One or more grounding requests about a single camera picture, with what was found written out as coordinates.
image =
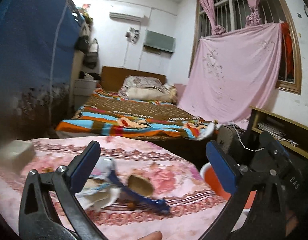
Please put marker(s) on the pink hanging sheet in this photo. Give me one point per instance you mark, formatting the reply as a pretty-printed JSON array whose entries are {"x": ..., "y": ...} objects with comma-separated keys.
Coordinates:
[{"x": 233, "y": 72}]

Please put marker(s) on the white cardboard box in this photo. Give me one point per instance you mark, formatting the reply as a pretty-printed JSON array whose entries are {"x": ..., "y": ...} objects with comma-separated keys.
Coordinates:
[{"x": 16, "y": 155}]

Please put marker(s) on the wooden bed headboard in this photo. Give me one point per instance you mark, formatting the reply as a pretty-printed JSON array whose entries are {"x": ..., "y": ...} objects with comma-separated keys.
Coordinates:
[{"x": 112, "y": 78}]

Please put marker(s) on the wooden shelf desk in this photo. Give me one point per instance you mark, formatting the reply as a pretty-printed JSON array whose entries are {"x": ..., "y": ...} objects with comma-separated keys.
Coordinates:
[{"x": 294, "y": 131}]

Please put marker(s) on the cream pillow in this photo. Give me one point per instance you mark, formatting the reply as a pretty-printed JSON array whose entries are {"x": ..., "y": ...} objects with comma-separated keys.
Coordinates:
[{"x": 152, "y": 94}]

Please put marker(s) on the pink left curtain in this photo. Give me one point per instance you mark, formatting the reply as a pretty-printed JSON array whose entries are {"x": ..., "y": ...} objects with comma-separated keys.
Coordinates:
[{"x": 209, "y": 9}]

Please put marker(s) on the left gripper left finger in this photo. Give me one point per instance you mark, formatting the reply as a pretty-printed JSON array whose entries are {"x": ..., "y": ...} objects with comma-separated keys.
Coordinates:
[{"x": 38, "y": 218}]

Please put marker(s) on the window with bars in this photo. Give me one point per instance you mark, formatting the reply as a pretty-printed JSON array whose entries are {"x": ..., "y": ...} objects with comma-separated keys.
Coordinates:
[{"x": 231, "y": 14}]

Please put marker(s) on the red plastic trash bucket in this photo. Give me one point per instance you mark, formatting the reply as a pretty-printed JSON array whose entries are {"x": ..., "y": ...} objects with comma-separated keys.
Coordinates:
[{"x": 209, "y": 176}]

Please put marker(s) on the white tissue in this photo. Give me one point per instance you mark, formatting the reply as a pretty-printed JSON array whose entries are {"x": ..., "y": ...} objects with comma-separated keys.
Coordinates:
[{"x": 100, "y": 200}]

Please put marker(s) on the stack of papers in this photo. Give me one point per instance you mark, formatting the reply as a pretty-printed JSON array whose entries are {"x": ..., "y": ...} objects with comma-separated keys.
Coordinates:
[{"x": 275, "y": 132}]

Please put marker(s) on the pink floral table cloth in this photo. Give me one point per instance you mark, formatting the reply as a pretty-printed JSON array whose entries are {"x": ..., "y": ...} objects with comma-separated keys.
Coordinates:
[{"x": 193, "y": 204}]

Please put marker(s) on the brown fruit peel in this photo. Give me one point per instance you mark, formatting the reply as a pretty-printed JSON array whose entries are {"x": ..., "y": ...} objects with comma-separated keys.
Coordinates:
[{"x": 140, "y": 185}]

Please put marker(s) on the white toothpaste tube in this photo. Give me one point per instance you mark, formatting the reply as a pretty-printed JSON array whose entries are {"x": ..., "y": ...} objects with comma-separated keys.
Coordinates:
[{"x": 98, "y": 180}]

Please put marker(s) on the person's left hand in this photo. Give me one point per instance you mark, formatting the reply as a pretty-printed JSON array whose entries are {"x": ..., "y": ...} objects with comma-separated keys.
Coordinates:
[{"x": 157, "y": 235}]

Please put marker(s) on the red hanging cloth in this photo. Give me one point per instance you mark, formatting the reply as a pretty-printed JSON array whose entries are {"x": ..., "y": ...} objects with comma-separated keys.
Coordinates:
[{"x": 286, "y": 72}]

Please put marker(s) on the colourful striped bed blanket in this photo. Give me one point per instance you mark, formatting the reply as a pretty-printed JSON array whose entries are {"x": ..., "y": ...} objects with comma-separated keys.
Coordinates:
[{"x": 106, "y": 113}]

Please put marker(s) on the black hanging bag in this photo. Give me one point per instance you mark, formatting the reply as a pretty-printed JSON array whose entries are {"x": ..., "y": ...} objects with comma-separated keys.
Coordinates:
[{"x": 82, "y": 43}]

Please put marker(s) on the blue fabric wardrobe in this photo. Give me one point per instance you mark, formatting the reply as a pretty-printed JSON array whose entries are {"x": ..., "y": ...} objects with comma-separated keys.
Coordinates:
[{"x": 37, "y": 45}]

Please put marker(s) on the white bedside drawer cabinet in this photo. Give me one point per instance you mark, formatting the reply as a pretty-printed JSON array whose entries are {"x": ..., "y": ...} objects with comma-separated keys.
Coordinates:
[{"x": 82, "y": 90}]

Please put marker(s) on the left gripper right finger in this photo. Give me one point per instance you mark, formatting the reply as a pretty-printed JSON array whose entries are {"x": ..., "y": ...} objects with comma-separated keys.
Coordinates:
[{"x": 266, "y": 218}]

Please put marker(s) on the floral pillow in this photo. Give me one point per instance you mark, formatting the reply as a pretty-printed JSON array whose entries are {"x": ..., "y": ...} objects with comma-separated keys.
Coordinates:
[{"x": 139, "y": 82}]

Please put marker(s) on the white wall air conditioner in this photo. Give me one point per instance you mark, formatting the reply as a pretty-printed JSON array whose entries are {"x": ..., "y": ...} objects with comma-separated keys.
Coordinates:
[{"x": 118, "y": 16}]

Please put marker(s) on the white grey hanging bag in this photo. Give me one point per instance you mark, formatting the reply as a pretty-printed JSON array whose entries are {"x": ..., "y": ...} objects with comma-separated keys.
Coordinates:
[{"x": 91, "y": 57}]

